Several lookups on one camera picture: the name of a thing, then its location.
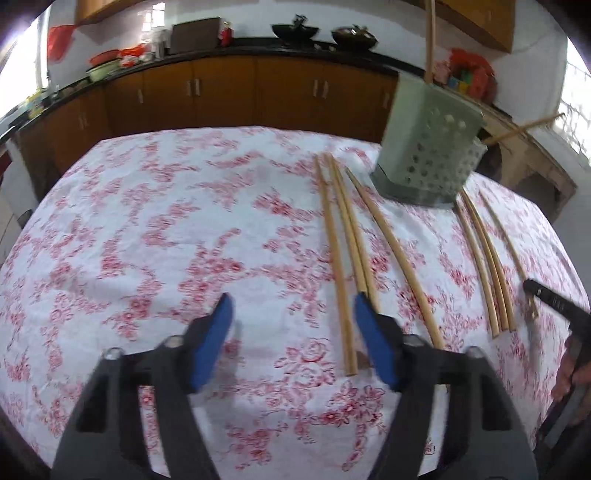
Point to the brown box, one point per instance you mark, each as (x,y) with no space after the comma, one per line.
(196,36)

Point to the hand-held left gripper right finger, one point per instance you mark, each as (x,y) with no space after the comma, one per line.
(374,341)

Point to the green perforated utensil holder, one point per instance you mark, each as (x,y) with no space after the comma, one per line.
(429,152)

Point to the yellow packet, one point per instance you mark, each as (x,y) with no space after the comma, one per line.
(36,105)

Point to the red plastic containers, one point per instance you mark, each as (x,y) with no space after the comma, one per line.
(471,69)

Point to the white cups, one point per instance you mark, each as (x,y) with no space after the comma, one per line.
(158,42)

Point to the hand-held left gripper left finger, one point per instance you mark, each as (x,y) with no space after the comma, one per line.
(212,341)

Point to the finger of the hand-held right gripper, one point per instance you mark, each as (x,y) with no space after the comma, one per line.
(554,299)

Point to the person's right hand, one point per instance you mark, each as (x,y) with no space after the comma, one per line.
(564,376)

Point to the black kitchen countertop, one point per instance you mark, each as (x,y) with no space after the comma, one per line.
(258,50)

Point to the red bottle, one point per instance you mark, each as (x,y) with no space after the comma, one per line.
(225,36)

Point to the floral red white tablecloth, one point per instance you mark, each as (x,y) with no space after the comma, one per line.
(161,230)

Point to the brown lower kitchen cabinets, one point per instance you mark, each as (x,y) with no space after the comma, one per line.
(221,97)

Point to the wooden chopstick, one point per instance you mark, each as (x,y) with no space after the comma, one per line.
(491,277)
(501,277)
(480,277)
(334,267)
(362,258)
(431,41)
(353,258)
(395,258)
(512,254)
(521,129)

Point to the barred window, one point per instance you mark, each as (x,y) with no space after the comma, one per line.
(577,92)

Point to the red plastic bag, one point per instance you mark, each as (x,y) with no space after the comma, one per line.
(60,41)

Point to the cream wooden sideboard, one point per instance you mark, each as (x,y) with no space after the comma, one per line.
(540,161)

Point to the red lidded bowl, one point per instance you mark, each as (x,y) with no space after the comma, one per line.
(106,57)

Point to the brown upper wall cabinet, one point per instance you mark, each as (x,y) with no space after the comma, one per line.
(106,9)
(480,23)

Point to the black wok with lid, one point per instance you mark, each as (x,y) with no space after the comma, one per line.
(353,38)

